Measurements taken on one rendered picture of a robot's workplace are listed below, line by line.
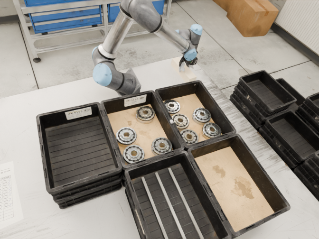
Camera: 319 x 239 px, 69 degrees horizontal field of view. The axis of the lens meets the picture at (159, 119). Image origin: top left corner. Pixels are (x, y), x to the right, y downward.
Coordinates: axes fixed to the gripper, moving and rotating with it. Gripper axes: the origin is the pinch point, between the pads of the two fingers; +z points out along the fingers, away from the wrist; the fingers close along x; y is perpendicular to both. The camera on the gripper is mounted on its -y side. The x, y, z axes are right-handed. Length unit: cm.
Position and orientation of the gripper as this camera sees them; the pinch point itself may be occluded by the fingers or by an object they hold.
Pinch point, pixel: (183, 68)
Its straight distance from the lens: 175.5
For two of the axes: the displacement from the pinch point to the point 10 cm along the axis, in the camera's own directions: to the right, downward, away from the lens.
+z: -1.2, 6.1, 7.9
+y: 4.9, 7.2, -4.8
